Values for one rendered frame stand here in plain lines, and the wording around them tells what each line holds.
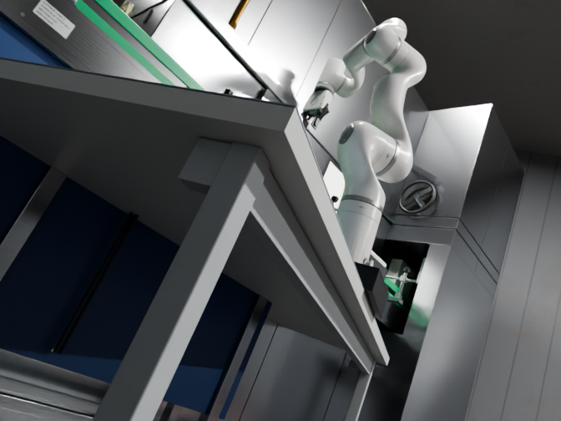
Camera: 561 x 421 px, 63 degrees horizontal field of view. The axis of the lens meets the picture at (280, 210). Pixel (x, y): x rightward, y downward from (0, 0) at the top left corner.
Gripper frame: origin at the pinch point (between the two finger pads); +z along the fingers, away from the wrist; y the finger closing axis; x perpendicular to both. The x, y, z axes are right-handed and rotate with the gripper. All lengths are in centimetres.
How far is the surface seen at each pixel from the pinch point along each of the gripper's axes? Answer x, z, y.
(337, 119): 27.6, -26.2, -15.3
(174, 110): -84, 72, 76
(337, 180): 40.9, 0.4, -12.8
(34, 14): -96, 47, 16
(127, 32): -78, 33, 14
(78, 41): -86, 45, 16
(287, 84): -7.5, -16.9, -15.1
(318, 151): 21.6, -2.8, -12.3
